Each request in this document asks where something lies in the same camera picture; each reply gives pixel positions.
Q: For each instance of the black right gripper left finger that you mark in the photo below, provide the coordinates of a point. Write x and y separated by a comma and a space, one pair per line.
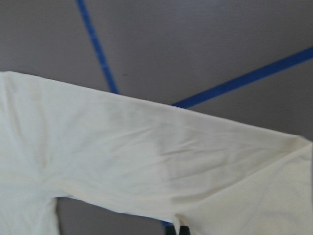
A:
169, 230

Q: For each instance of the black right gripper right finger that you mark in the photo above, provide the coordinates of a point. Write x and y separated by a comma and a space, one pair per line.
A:
184, 230

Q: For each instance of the beige long-sleeve printed shirt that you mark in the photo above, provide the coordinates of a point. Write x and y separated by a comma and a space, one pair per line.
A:
215, 176

